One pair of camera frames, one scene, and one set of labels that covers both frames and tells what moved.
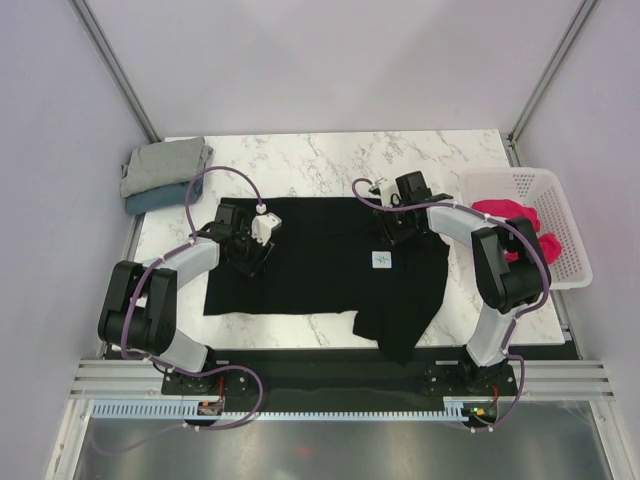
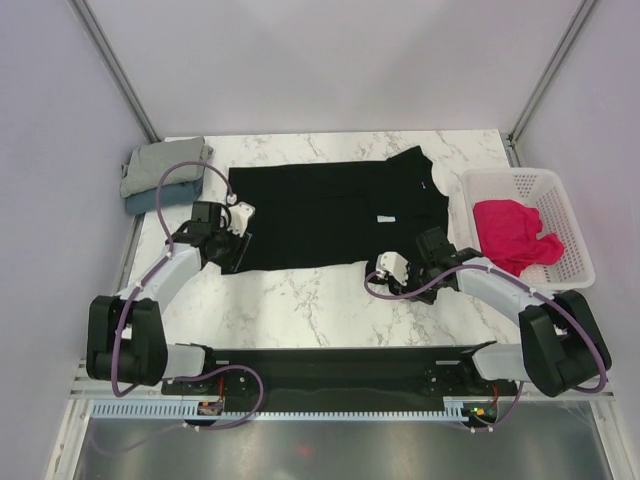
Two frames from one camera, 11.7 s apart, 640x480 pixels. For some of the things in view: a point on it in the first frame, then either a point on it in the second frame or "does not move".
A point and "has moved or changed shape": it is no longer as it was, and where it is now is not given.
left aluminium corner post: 94,29 does not move
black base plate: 340,378 does not move
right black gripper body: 395,223 -> 418,277
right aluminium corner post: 546,81 does not move
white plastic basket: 538,189 does not move
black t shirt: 326,255 has moved or changed shape
